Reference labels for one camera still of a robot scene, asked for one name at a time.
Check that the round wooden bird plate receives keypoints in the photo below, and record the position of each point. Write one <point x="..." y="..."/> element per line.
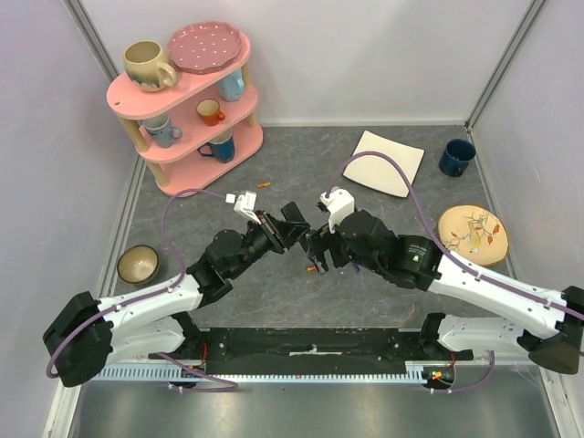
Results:
<point x="474" y="233"/>

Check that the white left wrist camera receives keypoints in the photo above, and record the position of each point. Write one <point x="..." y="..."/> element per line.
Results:
<point x="244" y="204"/>

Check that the pink three-tier shelf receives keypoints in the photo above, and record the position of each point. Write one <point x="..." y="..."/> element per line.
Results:
<point x="181" y="166"/>

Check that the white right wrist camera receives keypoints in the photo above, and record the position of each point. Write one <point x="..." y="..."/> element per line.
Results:
<point x="339" y="204"/>

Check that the navy blue mug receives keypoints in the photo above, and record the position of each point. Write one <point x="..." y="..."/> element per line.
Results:
<point x="456" y="157"/>

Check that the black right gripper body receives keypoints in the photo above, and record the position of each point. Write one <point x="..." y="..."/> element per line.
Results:
<point x="326" y="244"/>

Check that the white square plate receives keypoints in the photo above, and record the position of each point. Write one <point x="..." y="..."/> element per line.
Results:
<point x="376" y="173"/>

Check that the brown ceramic bowl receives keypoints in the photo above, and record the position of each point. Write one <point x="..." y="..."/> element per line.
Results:
<point x="138" y="265"/>

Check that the light blue mug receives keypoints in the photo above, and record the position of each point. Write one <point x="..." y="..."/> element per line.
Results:
<point x="232" y="87"/>

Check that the slotted cable duct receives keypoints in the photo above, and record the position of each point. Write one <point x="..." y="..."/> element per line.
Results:
<point x="165" y="372"/>

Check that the orange mug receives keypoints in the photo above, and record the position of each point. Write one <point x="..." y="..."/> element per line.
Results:
<point x="209" y="111"/>

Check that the pink dotted plate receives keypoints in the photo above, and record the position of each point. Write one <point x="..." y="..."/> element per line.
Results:
<point x="205" y="47"/>

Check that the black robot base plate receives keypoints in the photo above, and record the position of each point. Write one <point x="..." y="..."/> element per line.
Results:
<point x="312" y="350"/>

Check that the black remote control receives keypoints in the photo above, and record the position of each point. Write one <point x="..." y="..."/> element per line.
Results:
<point x="294" y="217"/>

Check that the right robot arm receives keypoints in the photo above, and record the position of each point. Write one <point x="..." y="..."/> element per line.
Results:
<point x="545" y="325"/>

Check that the dark teal mug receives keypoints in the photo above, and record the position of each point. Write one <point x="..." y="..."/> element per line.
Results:
<point x="221" y="147"/>

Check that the grey blue mug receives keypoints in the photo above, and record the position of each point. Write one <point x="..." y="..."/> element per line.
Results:
<point x="162" y="131"/>

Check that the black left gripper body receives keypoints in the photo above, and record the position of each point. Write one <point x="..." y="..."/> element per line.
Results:
<point x="269" y="230"/>

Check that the beige ceramic mug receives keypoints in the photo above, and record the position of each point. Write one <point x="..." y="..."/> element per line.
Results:
<point x="149" y="67"/>

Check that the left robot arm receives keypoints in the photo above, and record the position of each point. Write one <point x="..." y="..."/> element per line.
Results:
<point x="90" y="333"/>

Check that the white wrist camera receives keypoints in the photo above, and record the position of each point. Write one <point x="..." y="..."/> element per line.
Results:
<point x="339" y="204"/>
<point x="244" y="204"/>

